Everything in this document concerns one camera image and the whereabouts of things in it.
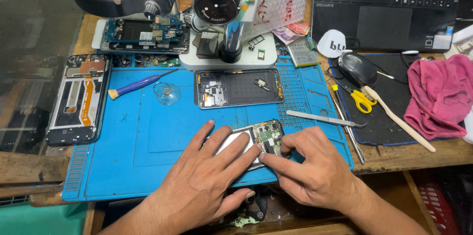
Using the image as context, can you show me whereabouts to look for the disassembled phone with blue board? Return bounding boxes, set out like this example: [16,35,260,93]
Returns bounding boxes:
[92,14,191,55]

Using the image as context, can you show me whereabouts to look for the black laptop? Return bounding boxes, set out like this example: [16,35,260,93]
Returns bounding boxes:
[311,0,465,53]

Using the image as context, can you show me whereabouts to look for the clear suction cup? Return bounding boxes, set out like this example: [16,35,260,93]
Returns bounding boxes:
[153,81,182,106]

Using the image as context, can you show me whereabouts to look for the bubble wrap bag red writing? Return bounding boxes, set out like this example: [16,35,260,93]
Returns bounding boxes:
[252,0,311,32]

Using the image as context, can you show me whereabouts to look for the white toothbrush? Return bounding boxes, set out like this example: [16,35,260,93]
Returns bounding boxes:
[361,86,437,153]

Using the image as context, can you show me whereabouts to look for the person's left hand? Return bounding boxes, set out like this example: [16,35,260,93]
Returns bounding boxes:
[146,119,262,230]

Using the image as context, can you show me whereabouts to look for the blue silicone repair mat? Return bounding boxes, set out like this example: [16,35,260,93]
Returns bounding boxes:
[61,55,355,202]

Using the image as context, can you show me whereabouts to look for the small black phone part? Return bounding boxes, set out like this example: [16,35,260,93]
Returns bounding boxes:
[254,78,271,92]

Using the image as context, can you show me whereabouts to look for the silver tweezers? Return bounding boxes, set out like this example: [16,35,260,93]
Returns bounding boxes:
[286,110,368,129]

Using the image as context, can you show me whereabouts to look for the white round sticker tag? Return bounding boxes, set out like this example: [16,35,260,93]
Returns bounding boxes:
[317,29,347,58]

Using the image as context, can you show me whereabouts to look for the yellow tipped black screwdriver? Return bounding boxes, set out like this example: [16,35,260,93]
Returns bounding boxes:
[331,84,350,122]

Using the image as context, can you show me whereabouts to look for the banknotes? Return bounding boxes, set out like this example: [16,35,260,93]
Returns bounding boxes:
[272,22,311,46]

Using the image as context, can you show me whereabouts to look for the purple handled screwdriver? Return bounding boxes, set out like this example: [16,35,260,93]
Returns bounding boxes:
[108,68,179,101]

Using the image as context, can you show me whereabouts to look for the grey phone back frame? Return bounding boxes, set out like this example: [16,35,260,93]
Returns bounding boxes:
[194,67,285,110]

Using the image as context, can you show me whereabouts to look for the phone frame with orange cable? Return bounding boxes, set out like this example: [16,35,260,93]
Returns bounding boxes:
[45,53,113,146]

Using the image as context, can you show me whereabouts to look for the white microscope stand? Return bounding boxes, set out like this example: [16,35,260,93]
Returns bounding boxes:
[179,0,278,71]

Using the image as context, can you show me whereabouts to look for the black computer mouse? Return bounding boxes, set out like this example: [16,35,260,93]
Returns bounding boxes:
[337,51,378,88]

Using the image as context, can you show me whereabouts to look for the silver metal spudger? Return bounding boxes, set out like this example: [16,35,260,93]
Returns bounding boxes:
[330,96,366,165]

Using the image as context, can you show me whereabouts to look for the phone battery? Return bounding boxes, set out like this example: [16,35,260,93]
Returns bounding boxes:
[286,39,320,68]

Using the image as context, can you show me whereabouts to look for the teal plastic container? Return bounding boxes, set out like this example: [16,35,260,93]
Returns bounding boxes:
[0,200,89,235]

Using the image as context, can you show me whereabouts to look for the black mouse pad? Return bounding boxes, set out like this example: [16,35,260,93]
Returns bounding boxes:
[328,53,467,147]

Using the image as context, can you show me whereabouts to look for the person's right hand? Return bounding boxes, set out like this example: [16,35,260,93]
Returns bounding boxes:
[258,126,364,217]

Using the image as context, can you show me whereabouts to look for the red plastic basket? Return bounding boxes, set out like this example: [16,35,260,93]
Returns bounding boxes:
[414,176,473,235]

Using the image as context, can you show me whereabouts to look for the pink cloth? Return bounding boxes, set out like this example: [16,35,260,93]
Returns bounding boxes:
[403,54,473,140]

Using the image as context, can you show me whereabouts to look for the yellow handled scissors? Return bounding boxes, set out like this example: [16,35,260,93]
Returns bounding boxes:
[324,71,378,114]

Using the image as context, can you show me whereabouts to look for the phone with green board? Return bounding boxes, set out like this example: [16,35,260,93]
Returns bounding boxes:
[214,118,292,172]

